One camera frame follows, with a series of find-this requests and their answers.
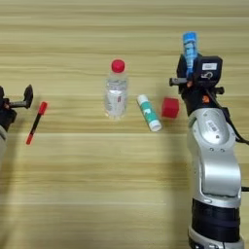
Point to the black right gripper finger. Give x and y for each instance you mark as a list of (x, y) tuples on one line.
[(181, 69), (198, 56)]

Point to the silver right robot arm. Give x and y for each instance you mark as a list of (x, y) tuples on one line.
[(214, 155)]

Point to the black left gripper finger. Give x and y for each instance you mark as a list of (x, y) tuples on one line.
[(28, 95)]

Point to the blue glue stick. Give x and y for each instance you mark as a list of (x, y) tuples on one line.
[(190, 48)]

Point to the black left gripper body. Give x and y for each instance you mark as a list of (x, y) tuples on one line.
[(7, 116)]

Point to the clear bottle red cap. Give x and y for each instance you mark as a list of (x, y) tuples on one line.
[(116, 94)]

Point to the red and black marker pen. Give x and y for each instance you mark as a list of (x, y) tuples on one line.
[(36, 123)]

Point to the green and white glue stick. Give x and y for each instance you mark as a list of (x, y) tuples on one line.
[(148, 112)]

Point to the red cube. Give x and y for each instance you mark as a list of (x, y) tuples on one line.
[(170, 108)]

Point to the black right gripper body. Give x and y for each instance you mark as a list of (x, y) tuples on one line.
[(196, 97)]

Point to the right black box white label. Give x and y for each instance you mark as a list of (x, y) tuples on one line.
[(209, 71)]

